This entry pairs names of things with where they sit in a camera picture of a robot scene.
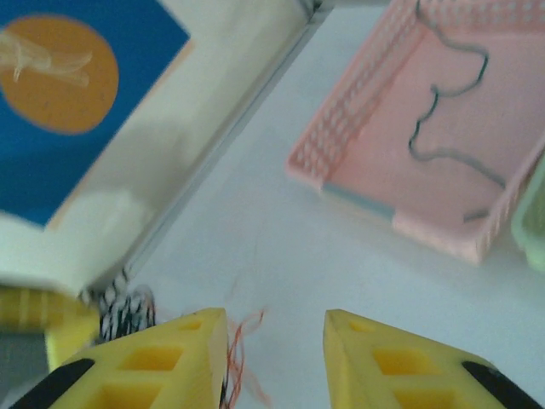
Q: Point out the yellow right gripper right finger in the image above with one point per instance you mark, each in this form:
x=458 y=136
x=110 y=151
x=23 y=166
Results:
x=383 y=375

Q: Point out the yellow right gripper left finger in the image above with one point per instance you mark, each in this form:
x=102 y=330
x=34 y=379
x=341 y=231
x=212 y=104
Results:
x=162 y=375

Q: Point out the pink perforated plastic basket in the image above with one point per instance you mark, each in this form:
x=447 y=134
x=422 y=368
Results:
x=468 y=119

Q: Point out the green perforated plastic basket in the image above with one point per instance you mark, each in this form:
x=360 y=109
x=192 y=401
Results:
x=534 y=221

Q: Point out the blue floral wall panel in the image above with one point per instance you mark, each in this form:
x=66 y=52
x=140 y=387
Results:
x=127 y=64

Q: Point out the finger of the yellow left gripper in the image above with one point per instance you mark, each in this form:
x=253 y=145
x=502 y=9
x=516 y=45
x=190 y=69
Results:
x=72 y=345
x=42 y=309

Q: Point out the aluminium side rail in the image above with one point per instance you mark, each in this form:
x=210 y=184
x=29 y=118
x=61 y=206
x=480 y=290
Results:
x=221 y=140

